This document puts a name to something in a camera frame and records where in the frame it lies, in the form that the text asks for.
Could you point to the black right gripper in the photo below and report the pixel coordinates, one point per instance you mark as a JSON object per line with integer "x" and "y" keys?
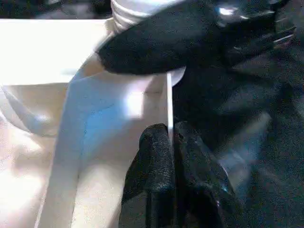
{"x": 256, "y": 28}

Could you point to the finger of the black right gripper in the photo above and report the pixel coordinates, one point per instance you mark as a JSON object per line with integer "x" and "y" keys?
{"x": 166, "y": 42}

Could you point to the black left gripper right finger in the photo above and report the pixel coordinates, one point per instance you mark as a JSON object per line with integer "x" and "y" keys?
{"x": 199, "y": 190}

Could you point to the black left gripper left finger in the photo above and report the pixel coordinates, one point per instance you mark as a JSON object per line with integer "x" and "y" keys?
{"x": 149, "y": 190}

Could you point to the white plastic table leg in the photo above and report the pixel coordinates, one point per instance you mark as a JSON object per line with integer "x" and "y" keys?
{"x": 126, "y": 12}

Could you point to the black plastic mat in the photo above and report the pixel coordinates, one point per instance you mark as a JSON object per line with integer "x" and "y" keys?
{"x": 270, "y": 142}

